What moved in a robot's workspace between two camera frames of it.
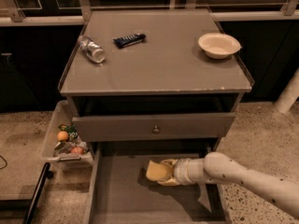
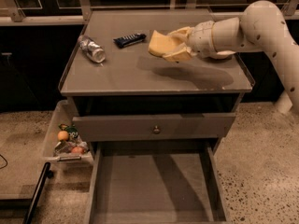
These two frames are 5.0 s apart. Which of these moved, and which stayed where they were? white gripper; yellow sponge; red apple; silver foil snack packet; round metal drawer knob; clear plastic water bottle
Moved: white gripper; yellow sponge
Stayed: clear plastic water bottle; red apple; silver foil snack packet; round metal drawer knob
